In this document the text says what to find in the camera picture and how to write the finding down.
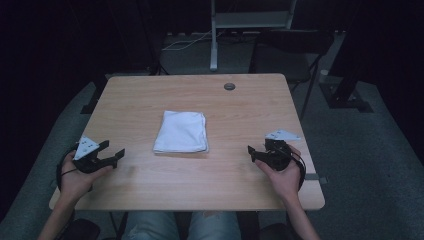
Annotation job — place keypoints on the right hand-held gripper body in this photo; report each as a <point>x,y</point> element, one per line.
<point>278,158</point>

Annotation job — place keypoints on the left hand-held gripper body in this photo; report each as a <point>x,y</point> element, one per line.
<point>88,163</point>

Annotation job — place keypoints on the white tank top black trim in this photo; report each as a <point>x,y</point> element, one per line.
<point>181,133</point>

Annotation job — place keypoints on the person's left hand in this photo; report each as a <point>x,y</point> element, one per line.
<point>75,183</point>

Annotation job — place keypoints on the person's right hand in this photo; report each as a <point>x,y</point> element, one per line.
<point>288,183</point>

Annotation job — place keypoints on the black table foot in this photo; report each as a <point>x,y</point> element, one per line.
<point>93,100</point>

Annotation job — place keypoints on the black seat armrest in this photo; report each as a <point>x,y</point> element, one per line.
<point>83,230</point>

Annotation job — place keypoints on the grey round table grommet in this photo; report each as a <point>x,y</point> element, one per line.
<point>229,86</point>

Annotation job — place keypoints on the person's left leg in jeans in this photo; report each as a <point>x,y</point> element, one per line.
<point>150,226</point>

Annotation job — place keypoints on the person's leg in jeans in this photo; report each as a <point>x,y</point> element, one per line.
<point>216,226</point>
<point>150,226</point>

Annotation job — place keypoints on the person's right leg in jeans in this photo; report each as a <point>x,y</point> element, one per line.
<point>216,226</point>

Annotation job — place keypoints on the black folding chair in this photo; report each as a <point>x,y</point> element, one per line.
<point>283,63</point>

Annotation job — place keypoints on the black stand base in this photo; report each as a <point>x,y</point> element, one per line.
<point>343,96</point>

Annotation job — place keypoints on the grey metal stand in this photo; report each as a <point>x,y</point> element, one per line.
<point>248,20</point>

